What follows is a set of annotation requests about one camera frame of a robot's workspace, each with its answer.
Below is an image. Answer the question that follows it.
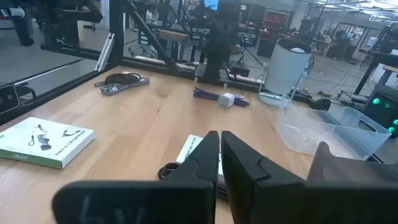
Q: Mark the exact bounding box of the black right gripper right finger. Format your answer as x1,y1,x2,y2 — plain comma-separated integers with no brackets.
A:
221,130,398,224

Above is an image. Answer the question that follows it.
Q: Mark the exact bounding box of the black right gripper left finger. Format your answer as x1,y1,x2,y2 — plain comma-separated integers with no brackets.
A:
52,130,220,224

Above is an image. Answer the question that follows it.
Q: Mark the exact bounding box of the small white product box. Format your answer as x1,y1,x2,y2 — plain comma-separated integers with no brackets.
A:
176,134,224,183

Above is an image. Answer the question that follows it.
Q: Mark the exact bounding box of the white charger adapter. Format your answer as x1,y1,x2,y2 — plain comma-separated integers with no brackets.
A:
218,92,236,109

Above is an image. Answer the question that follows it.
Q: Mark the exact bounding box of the purple cable bundle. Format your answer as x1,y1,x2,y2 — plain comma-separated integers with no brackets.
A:
192,86,251,108

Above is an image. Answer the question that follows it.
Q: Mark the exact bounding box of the black pouch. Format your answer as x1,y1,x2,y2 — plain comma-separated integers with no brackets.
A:
94,73,142,87

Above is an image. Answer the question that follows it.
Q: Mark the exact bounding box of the large white product box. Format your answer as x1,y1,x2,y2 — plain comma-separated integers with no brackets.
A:
0,116,96,170

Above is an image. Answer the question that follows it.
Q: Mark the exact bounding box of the grey translucent plastic bin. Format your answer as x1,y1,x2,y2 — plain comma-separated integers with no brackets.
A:
307,141,398,184

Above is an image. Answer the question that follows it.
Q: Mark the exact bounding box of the clear plastic bin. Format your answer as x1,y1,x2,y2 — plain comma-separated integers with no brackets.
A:
275,95,392,161

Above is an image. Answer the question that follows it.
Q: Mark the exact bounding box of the white cylindrical container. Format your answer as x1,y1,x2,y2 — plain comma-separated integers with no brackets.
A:
258,37,313,108

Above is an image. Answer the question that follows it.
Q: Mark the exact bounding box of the black computer with green lights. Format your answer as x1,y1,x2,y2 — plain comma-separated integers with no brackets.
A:
362,83,398,139

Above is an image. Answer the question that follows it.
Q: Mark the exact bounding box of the red cabinet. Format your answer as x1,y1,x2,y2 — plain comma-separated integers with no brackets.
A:
262,9,290,32

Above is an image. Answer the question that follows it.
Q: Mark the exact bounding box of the blue lit monitor screen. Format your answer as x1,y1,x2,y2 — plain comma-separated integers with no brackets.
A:
203,0,220,12

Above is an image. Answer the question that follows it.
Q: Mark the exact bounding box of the grey braided cable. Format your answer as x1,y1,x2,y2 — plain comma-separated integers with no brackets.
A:
99,77,150,96

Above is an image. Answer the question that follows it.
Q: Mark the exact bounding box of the silver metal bracket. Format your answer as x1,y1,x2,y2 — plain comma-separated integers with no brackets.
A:
95,32,115,72

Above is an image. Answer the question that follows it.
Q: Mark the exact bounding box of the black aluminium table frame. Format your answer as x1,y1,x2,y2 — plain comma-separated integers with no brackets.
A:
0,0,268,125

